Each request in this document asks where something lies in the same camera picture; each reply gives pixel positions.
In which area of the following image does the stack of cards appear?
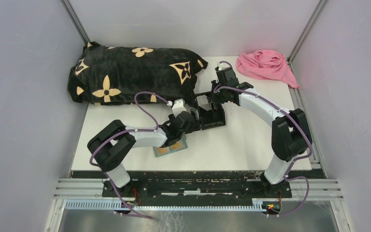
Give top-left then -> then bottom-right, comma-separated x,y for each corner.
196,95 -> 212,111

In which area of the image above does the gold credit card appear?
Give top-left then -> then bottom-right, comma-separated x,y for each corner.
157,147 -> 171,156
170,139 -> 187,152

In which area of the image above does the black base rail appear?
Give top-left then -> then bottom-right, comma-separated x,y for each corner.
70,170 -> 301,207

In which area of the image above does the black floral pillow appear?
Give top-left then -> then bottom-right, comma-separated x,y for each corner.
67,41 -> 209,105

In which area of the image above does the green card holder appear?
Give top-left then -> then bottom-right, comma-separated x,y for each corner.
153,136 -> 188,158

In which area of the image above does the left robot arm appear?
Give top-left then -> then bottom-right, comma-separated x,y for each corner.
87,111 -> 197,197

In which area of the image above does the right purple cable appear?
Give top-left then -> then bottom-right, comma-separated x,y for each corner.
213,60 -> 314,218

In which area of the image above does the pink cloth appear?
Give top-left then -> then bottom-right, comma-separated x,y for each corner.
236,50 -> 301,88

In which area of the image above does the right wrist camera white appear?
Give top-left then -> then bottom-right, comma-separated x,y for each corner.
215,60 -> 233,72

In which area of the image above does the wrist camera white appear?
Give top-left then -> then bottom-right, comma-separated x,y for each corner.
215,60 -> 233,72
167,99 -> 187,117

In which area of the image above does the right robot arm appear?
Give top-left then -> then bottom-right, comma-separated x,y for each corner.
211,67 -> 313,197

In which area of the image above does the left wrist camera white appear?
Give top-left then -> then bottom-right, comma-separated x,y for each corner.
167,99 -> 187,117

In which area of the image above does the black card box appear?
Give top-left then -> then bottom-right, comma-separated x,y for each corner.
195,91 -> 226,130

